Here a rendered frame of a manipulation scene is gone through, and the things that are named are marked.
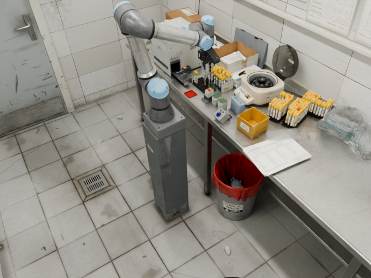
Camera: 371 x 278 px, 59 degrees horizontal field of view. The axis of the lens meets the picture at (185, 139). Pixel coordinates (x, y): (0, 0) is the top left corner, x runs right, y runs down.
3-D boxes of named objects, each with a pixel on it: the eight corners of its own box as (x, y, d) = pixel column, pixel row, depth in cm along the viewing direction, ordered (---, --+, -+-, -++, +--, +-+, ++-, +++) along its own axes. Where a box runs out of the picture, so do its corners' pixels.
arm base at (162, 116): (153, 126, 191) (151, 113, 184) (146, 111, 201) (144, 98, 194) (178, 119, 195) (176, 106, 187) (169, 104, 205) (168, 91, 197)
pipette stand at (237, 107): (228, 110, 212) (228, 97, 205) (237, 107, 214) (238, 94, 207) (236, 118, 205) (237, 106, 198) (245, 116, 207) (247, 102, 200)
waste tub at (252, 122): (236, 128, 199) (237, 115, 192) (251, 119, 204) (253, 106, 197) (252, 139, 191) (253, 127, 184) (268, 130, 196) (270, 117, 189)
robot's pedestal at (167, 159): (167, 222, 253) (156, 140, 193) (155, 204, 265) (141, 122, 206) (189, 210, 260) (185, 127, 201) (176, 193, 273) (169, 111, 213)
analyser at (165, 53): (153, 62, 260) (148, 25, 239) (182, 52, 270) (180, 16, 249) (172, 79, 240) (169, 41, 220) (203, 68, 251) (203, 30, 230)
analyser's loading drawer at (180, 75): (169, 73, 243) (169, 66, 240) (177, 70, 246) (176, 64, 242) (184, 85, 230) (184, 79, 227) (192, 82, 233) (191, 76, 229)
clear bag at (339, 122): (312, 127, 197) (319, 101, 184) (326, 113, 206) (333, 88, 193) (354, 146, 183) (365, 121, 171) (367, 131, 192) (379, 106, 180)
